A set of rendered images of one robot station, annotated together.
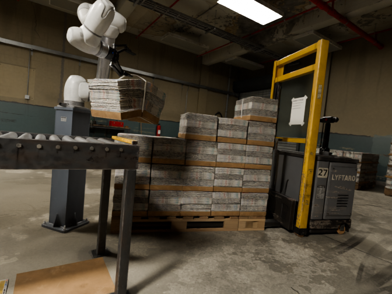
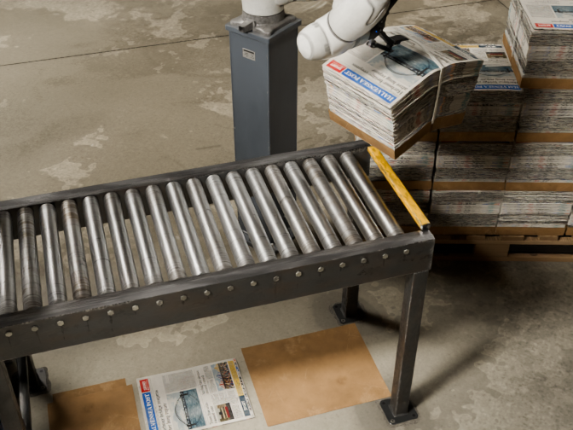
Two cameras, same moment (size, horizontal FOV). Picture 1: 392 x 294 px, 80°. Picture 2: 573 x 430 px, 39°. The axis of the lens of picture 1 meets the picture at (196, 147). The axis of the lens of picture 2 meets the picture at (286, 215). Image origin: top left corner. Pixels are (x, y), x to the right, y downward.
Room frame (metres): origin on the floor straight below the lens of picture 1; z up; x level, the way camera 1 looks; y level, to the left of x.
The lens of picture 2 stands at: (-0.67, 0.19, 2.31)
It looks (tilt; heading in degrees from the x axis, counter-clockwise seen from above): 39 degrees down; 16
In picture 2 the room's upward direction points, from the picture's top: straight up
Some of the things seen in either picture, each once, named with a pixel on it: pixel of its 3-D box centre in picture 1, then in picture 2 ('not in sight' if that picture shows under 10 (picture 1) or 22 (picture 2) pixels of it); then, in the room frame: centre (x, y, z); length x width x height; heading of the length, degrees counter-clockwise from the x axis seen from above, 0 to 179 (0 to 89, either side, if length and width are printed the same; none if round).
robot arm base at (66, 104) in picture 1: (72, 105); (260, 16); (1.96, 1.06, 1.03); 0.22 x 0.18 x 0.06; 160
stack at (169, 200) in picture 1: (178, 181); (496, 155); (2.23, 0.13, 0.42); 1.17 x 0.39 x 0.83; 105
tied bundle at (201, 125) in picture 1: (196, 128); (554, 37); (2.27, 0.01, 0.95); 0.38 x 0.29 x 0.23; 14
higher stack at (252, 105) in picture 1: (249, 162); not in sight; (2.42, -0.57, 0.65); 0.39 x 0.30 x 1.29; 15
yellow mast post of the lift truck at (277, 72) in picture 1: (271, 134); not in sight; (2.86, -0.90, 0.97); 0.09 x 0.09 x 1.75; 15
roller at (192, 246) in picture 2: not in sight; (187, 230); (1.02, 0.99, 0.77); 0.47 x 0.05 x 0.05; 33
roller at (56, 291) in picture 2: not in sight; (52, 255); (0.81, 1.32, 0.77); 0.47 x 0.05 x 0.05; 33
